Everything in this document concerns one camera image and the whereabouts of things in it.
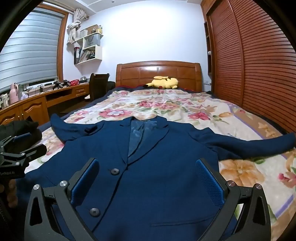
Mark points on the wooden desk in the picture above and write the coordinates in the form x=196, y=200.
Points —
x=34, y=109

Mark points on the floral blanket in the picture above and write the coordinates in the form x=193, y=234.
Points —
x=173, y=104

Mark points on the black device on desk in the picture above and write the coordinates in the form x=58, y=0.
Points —
x=60, y=83

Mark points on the grey window blind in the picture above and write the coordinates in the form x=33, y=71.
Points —
x=30, y=58

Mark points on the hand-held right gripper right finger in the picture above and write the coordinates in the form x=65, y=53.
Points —
x=209, y=183

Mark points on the person's left hand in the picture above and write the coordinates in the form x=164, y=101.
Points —
x=11, y=195

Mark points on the yellow plush toy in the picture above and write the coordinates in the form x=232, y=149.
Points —
x=166, y=82

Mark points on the wooden louvered wardrobe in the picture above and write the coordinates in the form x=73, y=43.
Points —
x=254, y=69

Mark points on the red basket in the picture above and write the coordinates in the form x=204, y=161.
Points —
x=74, y=83

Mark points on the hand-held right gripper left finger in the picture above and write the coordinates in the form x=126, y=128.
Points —
x=84, y=185

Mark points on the pink bottle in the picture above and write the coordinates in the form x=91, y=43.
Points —
x=13, y=93

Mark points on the blue suit jacket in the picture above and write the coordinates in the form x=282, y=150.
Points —
x=150, y=173

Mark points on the tied beige curtain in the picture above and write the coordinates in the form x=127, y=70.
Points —
x=74, y=30

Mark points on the folded black clothes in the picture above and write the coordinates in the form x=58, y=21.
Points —
x=27, y=129

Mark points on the black chair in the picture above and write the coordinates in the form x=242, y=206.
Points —
x=98, y=85

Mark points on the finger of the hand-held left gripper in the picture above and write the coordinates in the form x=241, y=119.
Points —
x=22, y=137
x=34, y=150

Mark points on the white wall shelf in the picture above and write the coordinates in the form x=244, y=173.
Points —
x=99, y=54

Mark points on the grey paper bag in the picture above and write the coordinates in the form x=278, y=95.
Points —
x=91, y=41

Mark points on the wooden bed headboard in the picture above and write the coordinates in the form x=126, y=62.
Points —
x=138, y=74

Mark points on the silver pot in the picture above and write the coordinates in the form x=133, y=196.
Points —
x=84, y=80

